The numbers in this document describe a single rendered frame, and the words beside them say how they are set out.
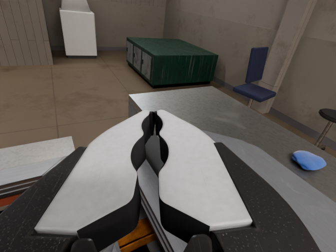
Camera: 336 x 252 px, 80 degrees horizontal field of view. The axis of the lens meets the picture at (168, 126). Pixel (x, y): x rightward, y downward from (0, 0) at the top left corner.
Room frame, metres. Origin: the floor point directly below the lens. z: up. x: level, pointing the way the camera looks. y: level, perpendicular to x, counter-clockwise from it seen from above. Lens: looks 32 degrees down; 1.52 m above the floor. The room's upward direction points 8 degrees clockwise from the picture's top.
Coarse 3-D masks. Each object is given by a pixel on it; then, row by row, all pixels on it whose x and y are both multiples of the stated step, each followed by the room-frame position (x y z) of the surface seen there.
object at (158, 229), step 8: (40, 176) 0.55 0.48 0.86; (8, 184) 0.49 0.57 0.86; (16, 184) 0.50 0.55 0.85; (24, 184) 0.51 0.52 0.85; (0, 192) 0.47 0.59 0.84; (8, 192) 0.48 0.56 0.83; (16, 192) 0.49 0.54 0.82; (144, 200) 0.51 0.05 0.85; (144, 208) 0.49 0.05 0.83; (152, 216) 0.45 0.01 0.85; (152, 224) 0.43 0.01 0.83; (160, 232) 0.39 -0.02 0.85; (160, 240) 0.37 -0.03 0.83; (168, 248) 0.34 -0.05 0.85
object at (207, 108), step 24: (144, 96) 1.03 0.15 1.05; (168, 96) 1.07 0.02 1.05; (192, 96) 1.12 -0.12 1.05; (216, 96) 1.17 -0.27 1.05; (192, 120) 0.83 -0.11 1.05; (216, 120) 0.86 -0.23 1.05; (240, 120) 0.90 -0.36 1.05; (264, 120) 0.93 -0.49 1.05; (264, 144) 0.71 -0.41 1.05; (288, 144) 0.73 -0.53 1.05; (312, 144) 0.76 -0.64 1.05; (288, 168) 0.57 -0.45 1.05
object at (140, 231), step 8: (144, 224) 0.51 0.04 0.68; (136, 232) 0.48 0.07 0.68; (144, 232) 0.48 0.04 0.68; (152, 232) 0.49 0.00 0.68; (120, 240) 0.44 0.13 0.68; (128, 240) 0.44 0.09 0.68; (136, 240) 0.42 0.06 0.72; (144, 240) 0.43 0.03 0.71; (152, 240) 0.45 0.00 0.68; (120, 248) 0.38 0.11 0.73; (128, 248) 0.40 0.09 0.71; (136, 248) 0.42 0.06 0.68
